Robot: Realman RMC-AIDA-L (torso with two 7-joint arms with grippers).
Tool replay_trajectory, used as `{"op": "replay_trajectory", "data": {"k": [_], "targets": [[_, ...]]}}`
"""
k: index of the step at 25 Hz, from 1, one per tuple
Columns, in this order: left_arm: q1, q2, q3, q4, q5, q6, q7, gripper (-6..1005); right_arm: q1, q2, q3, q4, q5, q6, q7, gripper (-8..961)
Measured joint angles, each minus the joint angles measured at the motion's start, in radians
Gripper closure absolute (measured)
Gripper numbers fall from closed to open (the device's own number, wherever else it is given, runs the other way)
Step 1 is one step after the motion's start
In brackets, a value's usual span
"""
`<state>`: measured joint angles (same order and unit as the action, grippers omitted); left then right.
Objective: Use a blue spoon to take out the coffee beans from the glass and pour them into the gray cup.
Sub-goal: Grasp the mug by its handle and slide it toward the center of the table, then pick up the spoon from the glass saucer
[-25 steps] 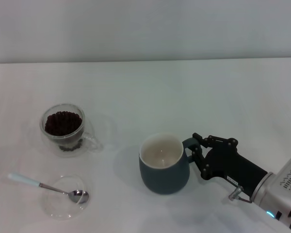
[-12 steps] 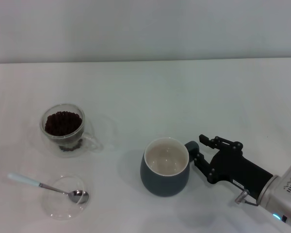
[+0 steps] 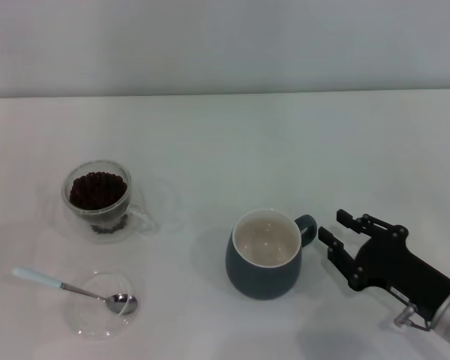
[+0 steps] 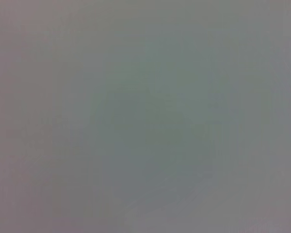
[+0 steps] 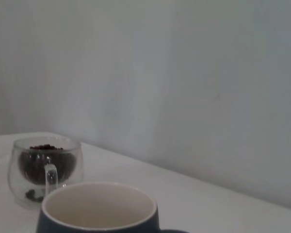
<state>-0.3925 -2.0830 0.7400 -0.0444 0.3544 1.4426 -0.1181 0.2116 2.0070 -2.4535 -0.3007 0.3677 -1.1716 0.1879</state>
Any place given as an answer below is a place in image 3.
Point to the dark teal ceramic mug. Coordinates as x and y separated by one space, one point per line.
258 281

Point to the coffee beans heap in glass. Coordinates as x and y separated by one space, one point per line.
97 191

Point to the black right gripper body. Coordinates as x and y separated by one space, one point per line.
397 266

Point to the clear double-wall glass cup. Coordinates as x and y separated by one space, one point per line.
78 225

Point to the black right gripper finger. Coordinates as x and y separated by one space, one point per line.
339 255
350 222

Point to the clear glass saucer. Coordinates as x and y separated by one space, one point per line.
93 323

